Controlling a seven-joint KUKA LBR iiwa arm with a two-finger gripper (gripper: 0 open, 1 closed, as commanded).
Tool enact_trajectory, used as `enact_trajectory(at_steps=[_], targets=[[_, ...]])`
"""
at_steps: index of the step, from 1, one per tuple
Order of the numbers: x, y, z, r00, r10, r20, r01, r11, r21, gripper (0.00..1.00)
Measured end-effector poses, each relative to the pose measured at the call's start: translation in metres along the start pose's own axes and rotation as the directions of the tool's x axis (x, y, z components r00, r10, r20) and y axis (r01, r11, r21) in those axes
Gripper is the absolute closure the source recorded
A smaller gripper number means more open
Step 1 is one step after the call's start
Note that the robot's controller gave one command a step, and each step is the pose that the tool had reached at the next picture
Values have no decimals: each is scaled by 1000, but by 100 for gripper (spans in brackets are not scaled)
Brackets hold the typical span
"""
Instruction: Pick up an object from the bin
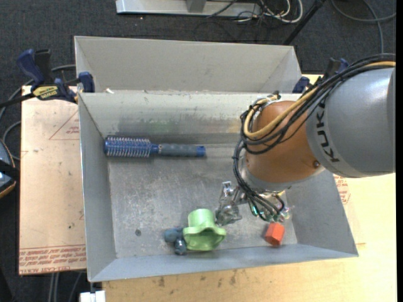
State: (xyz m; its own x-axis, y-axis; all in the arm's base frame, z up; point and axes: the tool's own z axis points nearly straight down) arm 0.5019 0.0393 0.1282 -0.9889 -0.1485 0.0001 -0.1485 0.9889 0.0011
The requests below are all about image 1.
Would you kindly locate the grey-blue toy animal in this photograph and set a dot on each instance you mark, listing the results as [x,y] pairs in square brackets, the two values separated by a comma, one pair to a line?
[174,238]

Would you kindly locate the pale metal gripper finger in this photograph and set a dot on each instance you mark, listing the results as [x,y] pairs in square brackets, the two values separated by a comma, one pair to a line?
[226,190]
[228,214]

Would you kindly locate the orange-red block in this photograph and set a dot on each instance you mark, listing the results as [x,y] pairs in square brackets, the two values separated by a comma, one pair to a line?
[274,234]

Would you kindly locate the blue hairbrush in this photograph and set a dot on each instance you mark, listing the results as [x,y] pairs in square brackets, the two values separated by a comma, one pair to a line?
[132,147]

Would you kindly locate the grey metal bin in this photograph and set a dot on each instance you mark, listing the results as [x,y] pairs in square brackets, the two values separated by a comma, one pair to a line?
[176,193]

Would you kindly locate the light green plastic cup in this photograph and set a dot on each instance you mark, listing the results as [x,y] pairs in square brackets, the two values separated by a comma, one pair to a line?
[201,231]

